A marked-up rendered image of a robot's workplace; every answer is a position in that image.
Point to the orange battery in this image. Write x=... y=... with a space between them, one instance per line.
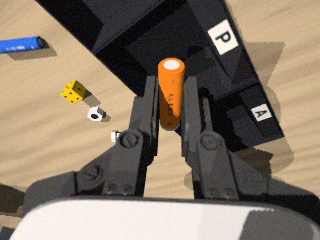
x=171 y=77

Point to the blue cylinder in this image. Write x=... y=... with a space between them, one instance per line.
x=21 y=44

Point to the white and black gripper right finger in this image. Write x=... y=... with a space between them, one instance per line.
x=218 y=174

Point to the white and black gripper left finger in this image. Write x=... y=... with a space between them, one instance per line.
x=119 y=171

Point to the white bolt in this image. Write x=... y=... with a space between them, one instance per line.
x=114 y=135

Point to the yellow die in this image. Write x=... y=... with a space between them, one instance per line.
x=73 y=92

